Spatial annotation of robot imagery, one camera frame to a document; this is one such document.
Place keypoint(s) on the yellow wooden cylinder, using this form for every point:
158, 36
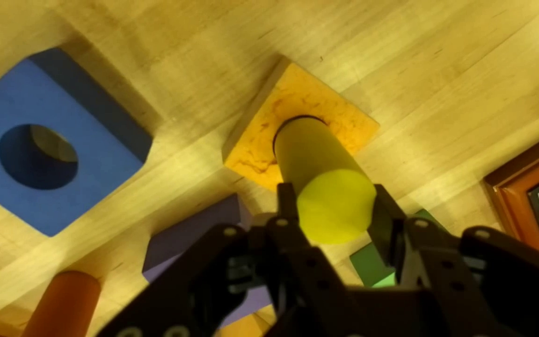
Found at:
326, 187

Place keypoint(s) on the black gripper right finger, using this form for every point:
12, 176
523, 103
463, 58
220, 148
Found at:
469, 281

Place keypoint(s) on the purple square block with hole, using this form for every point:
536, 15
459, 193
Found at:
188, 240

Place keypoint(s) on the tall red cylinder block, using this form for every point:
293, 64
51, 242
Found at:
64, 305

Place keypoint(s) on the blue square block with hole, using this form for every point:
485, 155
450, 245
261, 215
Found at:
14, 99

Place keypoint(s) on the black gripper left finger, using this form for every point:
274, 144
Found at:
252, 268

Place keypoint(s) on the orange-yellow square block with hole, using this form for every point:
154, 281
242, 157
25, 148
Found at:
257, 142

